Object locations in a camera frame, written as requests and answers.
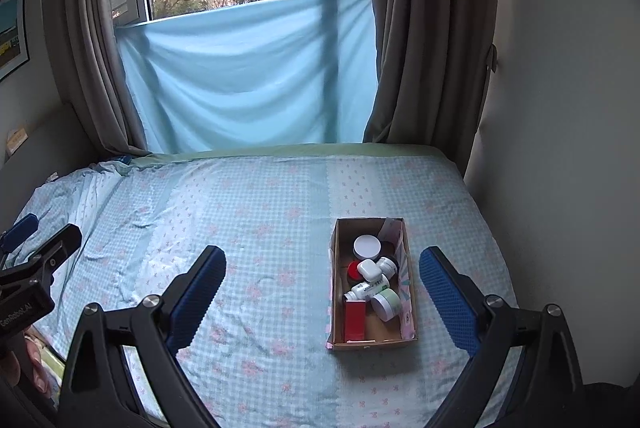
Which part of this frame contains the white earbuds case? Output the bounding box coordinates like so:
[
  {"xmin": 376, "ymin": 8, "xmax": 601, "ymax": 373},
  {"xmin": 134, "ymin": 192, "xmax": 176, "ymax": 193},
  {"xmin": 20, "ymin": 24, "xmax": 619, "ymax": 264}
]
[{"xmin": 357, "ymin": 259, "xmax": 381, "ymax": 283}]

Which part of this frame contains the wall poster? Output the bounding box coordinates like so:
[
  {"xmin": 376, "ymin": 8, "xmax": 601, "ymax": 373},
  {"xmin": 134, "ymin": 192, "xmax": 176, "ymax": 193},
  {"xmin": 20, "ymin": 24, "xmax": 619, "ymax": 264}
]
[{"xmin": 0, "ymin": 0, "xmax": 30, "ymax": 82}]

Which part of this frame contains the grey curtain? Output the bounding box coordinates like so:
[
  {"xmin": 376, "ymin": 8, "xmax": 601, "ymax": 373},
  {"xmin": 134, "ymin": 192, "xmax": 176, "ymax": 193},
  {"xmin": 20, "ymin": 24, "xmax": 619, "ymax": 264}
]
[
  {"xmin": 360, "ymin": 0, "xmax": 500, "ymax": 179},
  {"xmin": 42, "ymin": 0, "xmax": 151, "ymax": 154}
]

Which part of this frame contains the white lid green jar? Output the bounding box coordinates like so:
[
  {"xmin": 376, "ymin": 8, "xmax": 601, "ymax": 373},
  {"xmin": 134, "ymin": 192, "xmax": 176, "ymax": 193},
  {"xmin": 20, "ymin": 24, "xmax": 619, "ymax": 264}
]
[{"xmin": 370, "ymin": 288, "xmax": 401, "ymax": 322}]

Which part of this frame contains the person's left hand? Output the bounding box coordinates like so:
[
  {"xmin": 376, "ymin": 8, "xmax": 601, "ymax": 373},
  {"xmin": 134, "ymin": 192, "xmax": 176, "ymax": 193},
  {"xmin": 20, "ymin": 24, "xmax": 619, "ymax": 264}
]
[{"xmin": 0, "ymin": 330, "xmax": 63, "ymax": 401}]

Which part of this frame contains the blue checked floral bedsheet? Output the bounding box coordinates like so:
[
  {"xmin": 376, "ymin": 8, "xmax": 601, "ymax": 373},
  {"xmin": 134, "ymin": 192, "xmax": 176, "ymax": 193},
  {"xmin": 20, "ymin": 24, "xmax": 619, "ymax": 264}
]
[{"xmin": 0, "ymin": 153, "xmax": 516, "ymax": 428}]

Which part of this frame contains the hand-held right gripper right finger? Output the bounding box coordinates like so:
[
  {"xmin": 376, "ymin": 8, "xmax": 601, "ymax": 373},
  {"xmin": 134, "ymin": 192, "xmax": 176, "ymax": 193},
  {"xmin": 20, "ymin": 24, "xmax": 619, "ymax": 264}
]
[{"xmin": 419, "ymin": 247, "xmax": 584, "ymax": 428}]

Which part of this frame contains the white lid dark jar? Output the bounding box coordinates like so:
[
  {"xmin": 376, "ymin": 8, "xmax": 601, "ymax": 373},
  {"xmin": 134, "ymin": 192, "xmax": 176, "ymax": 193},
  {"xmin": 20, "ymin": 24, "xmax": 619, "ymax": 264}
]
[{"xmin": 353, "ymin": 234, "xmax": 383, "ymax": 260}]

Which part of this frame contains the red lid jar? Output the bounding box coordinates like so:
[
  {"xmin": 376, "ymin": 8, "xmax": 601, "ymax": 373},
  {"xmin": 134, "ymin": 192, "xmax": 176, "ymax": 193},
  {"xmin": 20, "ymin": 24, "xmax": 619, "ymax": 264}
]
[{"xmin": 346, "ymin": 261, "xmax": 368, "ymax": 286}]

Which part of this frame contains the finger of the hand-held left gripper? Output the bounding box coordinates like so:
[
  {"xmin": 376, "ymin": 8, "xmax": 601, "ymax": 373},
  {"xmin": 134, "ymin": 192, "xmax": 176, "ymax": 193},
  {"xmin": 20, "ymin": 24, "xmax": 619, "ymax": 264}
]
[
  {"xmin": 0, "ymin": 223, "xmax": 83, "ymax": 291},
  {"xmin": 0, "ymin": 213, "xmax": 40, "ymax": 255}
]

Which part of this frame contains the cardboard box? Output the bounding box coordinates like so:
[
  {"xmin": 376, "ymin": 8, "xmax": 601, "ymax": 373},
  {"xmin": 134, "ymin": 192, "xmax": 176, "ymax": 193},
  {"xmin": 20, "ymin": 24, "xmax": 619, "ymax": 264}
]
[{"xmin": 326, "ymin": 217, "xmax": 420, "ymax": 352}]

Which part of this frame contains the light blue cloth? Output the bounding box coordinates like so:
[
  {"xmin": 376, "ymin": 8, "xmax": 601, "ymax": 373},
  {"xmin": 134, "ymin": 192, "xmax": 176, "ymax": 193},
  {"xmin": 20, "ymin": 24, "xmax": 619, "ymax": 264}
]
[{"xmin": 115, "ymin": 0, "xmax": 379, "ymax": 154}]

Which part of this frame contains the white bottle green label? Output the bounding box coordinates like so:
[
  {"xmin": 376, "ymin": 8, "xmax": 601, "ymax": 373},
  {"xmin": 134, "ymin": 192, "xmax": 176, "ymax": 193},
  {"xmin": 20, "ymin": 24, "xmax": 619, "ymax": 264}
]
[{"xmin": 343, "ymin": 273, "xmax": 391, "ymax": 303}]

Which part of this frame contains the dark cloth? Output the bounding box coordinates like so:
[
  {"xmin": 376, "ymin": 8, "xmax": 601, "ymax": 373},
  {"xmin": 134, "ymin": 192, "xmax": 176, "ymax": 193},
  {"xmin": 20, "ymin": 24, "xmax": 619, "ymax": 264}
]
[{"xmin": 582, "ymin": 380, "xmax": 640, "ymax": 428}]

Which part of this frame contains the green mattress cover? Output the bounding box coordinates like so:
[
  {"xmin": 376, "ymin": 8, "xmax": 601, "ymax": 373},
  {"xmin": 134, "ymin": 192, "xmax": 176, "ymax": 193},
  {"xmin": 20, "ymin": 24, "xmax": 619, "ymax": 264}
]
[{"xmin": 127, "ymin": 142, "xmax": 456, "ymax": 170}]

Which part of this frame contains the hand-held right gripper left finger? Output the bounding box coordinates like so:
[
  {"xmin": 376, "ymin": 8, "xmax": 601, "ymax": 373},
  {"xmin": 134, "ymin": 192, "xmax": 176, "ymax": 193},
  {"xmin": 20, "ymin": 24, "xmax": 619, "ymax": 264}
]
[{"xmin": 59, "ymin": 245, "xmax": 227, "ymax": 428}]

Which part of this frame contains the small wall label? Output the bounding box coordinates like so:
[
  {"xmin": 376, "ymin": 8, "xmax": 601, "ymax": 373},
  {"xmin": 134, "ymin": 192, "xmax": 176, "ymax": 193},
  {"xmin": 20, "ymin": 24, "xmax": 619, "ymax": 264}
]
[{"xmin": 6, "ymin": 127, "xmax": 28, "ymax": 155}]

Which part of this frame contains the red box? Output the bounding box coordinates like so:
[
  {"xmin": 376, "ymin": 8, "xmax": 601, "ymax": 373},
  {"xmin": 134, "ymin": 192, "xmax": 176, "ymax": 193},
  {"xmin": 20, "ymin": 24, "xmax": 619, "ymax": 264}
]
[{"xmin": 343, "ymin": 299, "xmax": 367, "ymax": 343}]

